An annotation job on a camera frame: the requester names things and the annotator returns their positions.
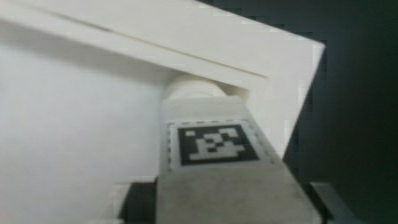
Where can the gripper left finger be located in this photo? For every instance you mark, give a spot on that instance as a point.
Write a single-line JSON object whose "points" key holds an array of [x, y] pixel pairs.
{"points": [[135, 207]]}

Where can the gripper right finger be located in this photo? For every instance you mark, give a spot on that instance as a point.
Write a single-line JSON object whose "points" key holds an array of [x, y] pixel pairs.
{"points": [[334, 211]]}

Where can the white leg with tag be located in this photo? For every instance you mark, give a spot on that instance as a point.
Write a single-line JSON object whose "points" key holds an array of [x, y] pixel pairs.
{"points": [[224, 183]]}

